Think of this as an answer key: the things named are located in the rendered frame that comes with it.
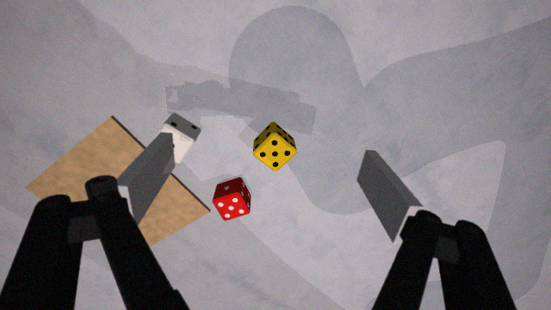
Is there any white die with black pips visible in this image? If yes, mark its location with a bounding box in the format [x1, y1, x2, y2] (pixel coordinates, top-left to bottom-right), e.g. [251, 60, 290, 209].
[154, 113, 201, 164]

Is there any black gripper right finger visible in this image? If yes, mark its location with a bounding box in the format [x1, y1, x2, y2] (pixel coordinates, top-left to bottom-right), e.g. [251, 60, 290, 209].
[356, 150, 517, 310]

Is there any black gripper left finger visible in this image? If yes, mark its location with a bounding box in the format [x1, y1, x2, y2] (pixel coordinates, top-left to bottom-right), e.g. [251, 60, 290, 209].
[0, 132, 190, 310]

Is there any tan mat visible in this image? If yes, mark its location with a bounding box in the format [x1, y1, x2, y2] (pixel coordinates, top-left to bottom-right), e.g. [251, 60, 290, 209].
[25, 115, 210, 247]

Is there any yellow die with black pips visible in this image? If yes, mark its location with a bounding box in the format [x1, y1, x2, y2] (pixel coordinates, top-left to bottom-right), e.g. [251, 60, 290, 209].
[253, 121, 297, 171]

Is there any red die with white pips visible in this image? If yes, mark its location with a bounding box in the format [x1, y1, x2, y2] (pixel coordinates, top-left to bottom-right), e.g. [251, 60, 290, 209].
[213, 177, 251, 220]

